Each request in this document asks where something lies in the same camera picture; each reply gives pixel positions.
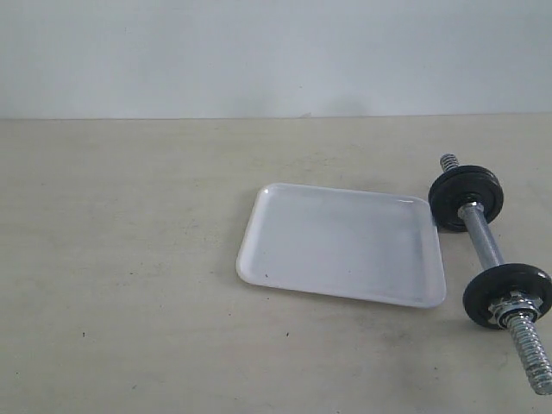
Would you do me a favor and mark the chrome star collar nut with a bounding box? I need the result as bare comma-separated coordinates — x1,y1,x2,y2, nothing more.
488,291,543,329

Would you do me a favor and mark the chrome threaded dumbbell bar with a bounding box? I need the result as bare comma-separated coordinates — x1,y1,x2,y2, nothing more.
440,154,551,395

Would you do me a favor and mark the white rectangular plastic tray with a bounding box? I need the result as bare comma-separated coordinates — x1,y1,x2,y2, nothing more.
235,183,447,309

